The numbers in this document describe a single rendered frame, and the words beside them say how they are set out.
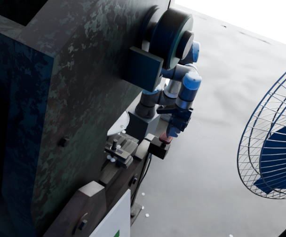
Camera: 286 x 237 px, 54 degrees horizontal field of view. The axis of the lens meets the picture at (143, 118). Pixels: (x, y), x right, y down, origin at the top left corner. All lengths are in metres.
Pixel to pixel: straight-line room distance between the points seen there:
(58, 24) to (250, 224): 2.00
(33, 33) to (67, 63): 0.08
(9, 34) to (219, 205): 1.94
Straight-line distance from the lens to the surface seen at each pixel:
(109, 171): 1.26
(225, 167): 2.57
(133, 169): 1.40
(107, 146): 1.29
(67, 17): 0.61
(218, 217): 2.21
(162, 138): 1.40
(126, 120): 1.41
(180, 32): 0.85
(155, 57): 0.84
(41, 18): 0.63
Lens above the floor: 1.67
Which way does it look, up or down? 38 degrees down
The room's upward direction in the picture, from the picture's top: 16 degrees clockwise
